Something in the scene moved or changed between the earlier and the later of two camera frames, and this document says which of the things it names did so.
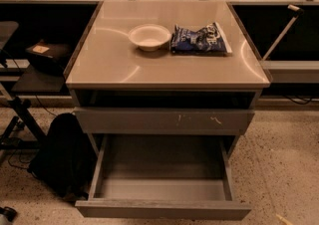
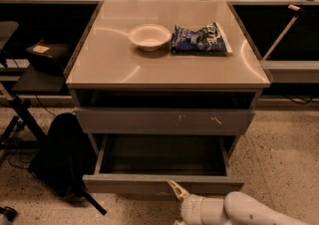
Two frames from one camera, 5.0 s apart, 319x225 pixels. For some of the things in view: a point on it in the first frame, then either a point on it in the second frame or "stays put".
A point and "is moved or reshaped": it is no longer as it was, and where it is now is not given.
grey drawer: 165,120 stays put
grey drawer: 169,176 is moved or reshaped
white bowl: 149,37 stays put
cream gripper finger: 285,221 -> 179,192
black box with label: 52,55 stays put
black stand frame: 38,136 stays put
